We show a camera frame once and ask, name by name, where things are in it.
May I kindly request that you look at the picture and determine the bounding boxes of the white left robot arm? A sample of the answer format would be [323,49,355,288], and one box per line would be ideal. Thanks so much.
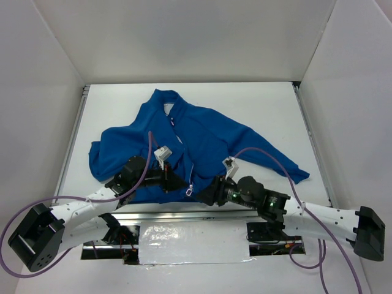
[8,156,187,273]

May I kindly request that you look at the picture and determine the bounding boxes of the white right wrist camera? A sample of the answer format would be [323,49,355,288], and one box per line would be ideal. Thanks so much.
[222,157,238,179]

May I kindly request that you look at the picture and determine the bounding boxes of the aluminium front rail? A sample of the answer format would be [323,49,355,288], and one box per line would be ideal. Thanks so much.
[111,203,257,222]

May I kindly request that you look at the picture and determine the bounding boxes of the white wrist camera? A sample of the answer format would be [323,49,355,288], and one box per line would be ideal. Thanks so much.
[154,146,172,170]
[222,157,238,179]

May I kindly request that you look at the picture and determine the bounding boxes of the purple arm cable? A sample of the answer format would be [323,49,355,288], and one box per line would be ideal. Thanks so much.
[0,131,159,279]
[232,148,364,294]

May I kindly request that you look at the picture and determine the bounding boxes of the white foil-taped front panel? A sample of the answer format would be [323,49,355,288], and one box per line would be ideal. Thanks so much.
[138,220,252,265]

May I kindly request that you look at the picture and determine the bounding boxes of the blue zip-up fleece jacket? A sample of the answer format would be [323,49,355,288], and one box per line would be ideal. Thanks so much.
[89,89,309,194]

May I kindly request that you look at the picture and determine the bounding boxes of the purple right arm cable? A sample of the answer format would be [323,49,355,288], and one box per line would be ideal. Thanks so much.
[232,148,364,294]

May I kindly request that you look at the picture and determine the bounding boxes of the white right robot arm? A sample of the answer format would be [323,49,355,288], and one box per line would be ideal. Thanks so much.
[194,176,385,262]

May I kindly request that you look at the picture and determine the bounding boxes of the silver zipper pull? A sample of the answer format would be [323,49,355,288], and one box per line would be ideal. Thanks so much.
[186,184,194,197]

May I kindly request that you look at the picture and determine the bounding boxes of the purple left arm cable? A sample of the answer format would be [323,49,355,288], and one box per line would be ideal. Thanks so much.
[0,131,159,279]

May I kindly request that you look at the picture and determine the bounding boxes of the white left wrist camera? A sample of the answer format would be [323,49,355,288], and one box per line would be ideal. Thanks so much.
[154,146,172,170]

